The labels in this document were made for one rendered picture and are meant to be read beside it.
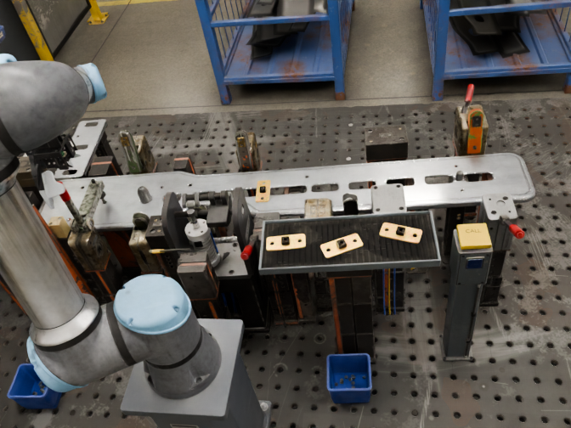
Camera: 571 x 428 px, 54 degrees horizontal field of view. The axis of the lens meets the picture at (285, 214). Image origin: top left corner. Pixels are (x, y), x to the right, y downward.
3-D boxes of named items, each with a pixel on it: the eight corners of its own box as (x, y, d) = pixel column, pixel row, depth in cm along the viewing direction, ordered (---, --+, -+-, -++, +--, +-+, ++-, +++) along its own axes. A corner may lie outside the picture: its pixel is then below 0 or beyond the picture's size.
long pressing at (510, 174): (518, 147, 155) (519, 143, 154) (539, 205, 140) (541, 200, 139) (53, 181, 173) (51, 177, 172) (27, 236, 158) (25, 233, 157)
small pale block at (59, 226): (111, 294, 176) (63, 215, 150) (109, 303, 174) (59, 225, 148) (101, 294, 177) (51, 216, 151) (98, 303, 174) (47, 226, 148)
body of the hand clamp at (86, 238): (138, 299, 174) (94, 223, 148) (132, 318, 169) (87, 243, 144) (120, 300, 174) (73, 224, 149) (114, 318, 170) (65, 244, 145)
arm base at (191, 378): (212, 401, 104) (200, 376, 97) (137, 397, 107) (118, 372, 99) (228, 330, 114) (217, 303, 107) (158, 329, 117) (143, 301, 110)
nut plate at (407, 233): (422, 230, 117) (422, 227, 116) (418, 244, 115) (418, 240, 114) (383, 222, 120) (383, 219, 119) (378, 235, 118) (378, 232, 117)
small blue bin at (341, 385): (370, 369, 147) (370, 352, 141) (373, 406, 140) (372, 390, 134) (329, 370, 148) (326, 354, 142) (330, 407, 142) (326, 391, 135)
